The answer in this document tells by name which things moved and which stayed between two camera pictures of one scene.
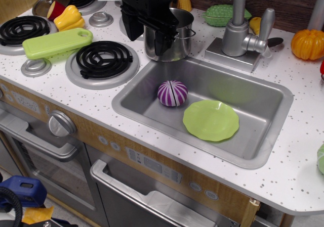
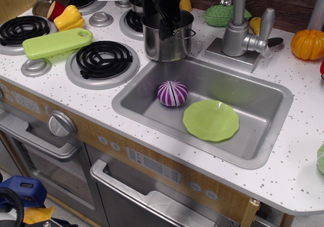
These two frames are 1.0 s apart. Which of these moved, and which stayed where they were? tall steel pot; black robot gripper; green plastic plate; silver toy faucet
Moved: black robot gripper
Stayed: tall steel pot; silver toy faucet; green plastic plate
